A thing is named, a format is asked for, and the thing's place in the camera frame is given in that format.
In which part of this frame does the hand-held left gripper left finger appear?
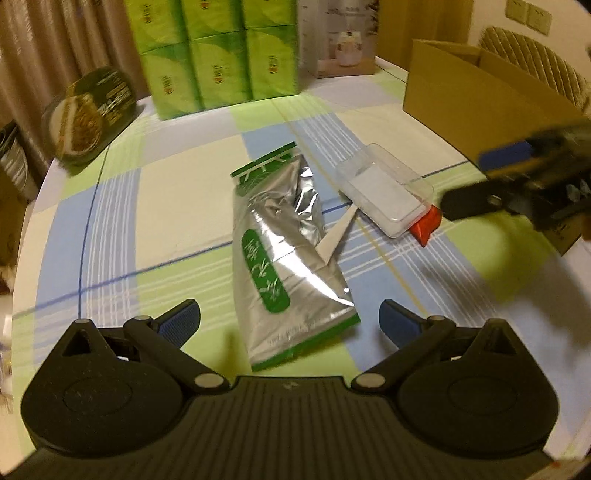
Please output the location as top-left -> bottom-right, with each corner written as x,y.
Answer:
60,299 -> 229,395

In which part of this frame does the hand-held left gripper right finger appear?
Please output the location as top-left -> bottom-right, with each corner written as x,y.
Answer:
351,299 -> 525,394

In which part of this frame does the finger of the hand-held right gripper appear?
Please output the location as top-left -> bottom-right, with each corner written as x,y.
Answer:
478,138 -> 536,175
440,179 -> 509,221

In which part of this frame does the red snack packet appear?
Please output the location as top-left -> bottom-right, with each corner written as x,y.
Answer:
410,207 -> 443,247

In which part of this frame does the brown cardboard box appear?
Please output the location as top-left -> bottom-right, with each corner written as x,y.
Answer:
403,38 -> 591,257

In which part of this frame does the clear plastic container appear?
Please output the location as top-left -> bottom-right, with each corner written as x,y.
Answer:
335,143 -> 435,238

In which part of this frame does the silver tea pouch green label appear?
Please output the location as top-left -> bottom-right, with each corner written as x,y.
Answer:
230,142 -> 361,374

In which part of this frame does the desktop with checked cloth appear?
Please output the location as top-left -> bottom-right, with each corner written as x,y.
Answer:
9,55 -> 591,462

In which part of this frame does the quilted chair back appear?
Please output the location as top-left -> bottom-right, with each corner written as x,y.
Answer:
478,26 -> 591,116

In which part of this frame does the white paper strip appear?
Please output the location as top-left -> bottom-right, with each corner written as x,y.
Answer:
315,203 -> 358,266

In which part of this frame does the wooden wardrobe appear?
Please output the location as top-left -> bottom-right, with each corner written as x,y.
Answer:
376,0 -> 476,70

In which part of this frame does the white appliance box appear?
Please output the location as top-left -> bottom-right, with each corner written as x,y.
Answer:
298,0 -> 379,78

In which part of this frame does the dark green instant food bowl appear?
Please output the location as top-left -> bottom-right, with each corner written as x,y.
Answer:
41,66 -> 139,167

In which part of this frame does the white metal bucket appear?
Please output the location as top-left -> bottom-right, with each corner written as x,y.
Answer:
0,120 -> 40,204

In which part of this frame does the stack of green tissue packs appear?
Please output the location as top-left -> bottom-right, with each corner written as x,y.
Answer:
124,0 -> 300,120

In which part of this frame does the beige curtain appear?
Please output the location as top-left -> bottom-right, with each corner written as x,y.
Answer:
0,0 -> 153,181

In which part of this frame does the beige wall socket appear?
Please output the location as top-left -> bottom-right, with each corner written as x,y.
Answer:
505,0 -> 529,24
526,2 -> 552,36

